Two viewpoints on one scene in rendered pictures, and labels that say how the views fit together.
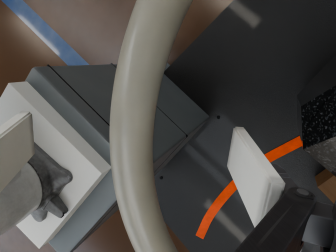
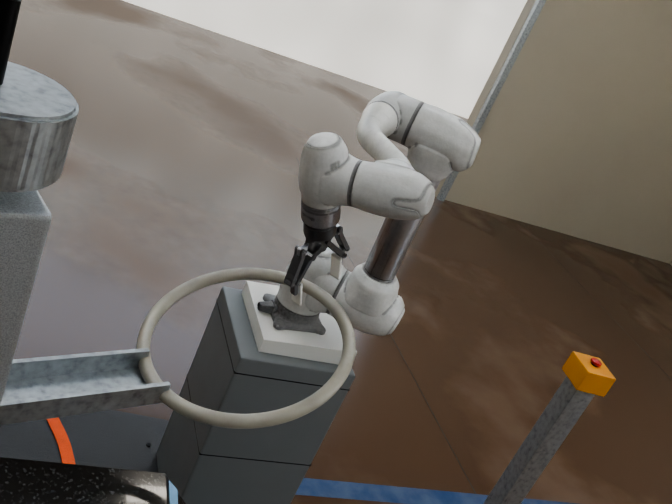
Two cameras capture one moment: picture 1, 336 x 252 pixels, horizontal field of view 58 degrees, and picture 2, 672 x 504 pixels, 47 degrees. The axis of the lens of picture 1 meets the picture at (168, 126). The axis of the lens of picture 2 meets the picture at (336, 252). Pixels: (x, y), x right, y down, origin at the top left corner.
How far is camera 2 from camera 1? 1.70 m
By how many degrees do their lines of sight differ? 43
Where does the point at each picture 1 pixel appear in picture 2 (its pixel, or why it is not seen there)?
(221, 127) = not seen: outside the picture
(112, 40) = not seen: outside the picture
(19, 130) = (337, 273)
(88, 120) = (297, 368)
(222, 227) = (38, 443)
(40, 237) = (253, 287)
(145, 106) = (321, 295)
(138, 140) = (315, 289)
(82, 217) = (241, 315)
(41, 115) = (324, 347)
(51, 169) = (290, 323)
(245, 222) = not seen: hidden behind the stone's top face
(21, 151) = (333, 271)
